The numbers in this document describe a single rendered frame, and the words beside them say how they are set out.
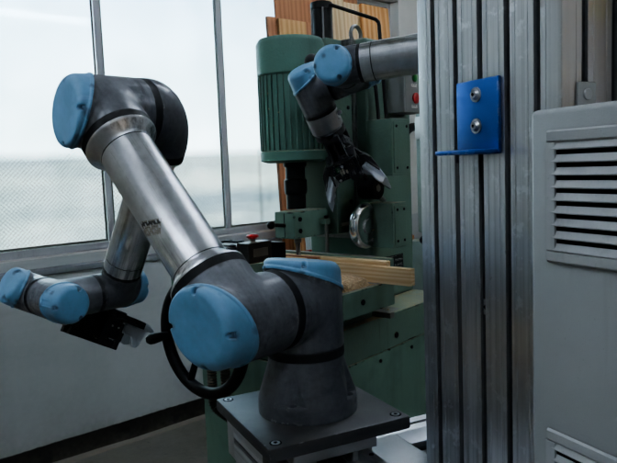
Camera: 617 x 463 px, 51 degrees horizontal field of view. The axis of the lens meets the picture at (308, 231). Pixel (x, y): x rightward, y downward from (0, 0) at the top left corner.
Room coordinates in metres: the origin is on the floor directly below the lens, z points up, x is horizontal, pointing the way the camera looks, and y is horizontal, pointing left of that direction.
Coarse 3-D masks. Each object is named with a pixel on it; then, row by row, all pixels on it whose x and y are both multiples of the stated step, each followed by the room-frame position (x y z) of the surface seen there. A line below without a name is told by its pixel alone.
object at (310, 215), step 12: (276, 216) 1.68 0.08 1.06; (288, 216) 1.66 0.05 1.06; (300, 216) 1.66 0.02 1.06; (312, 216) 1.70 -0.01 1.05; (276, 228) 1.68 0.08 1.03; (288, 228) 1.66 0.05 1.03; (300, 228) 1.66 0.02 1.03; (312, 228) 1.70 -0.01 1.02; (324, 228) 1.73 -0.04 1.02; (300, 240) 1.70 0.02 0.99
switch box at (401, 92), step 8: (392, 80) 1.82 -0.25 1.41; (400, 80) 1.81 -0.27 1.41; (408, 80) 1.81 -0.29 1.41; (392, 88) 1.82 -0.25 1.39; (400, 88) 1.81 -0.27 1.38; (408, 88) 1.81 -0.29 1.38; (416, 88) 1.85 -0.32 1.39; (392, 96) 1.82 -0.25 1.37; (400, 96) 1.81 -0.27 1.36; (408, 96) 1.81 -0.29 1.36; (392, 104) 1.82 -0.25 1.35; (400, 104) 1.81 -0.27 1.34; (408, 104) 1.81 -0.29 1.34; (416, 104) 1.85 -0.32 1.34; (392, 112) 1.83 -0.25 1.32; (400, 112) 1.81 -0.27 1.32; (408, 112) 1.82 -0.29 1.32; (416, 112) 1.85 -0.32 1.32
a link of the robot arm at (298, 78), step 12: (300, 72) 1.41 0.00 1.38; (312, 72) 1.41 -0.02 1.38; (300, 84) 1.42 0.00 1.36; (312, 84) 1.42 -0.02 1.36; (324, 84) 1.41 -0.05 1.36; (300, 96) 1.43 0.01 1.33; (312, 96) 1.42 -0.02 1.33; (324, 96) 1.42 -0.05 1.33; (312, 108) 1.44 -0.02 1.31; (324, 108) 1.44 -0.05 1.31; (312, 120) 1.45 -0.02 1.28
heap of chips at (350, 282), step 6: (342, 276) 1.49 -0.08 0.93; (348, 276) 1.49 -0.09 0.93; (354, 276) 1.50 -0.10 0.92; (342, 282) 1.45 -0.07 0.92; (348, 282) 1.46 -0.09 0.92; (354, 282) 1.47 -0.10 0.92; (360, 282) 1.48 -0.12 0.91; (366, 282) 1.50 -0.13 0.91; (348, 288) 1.45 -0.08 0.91; (354, 288) 1.46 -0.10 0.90
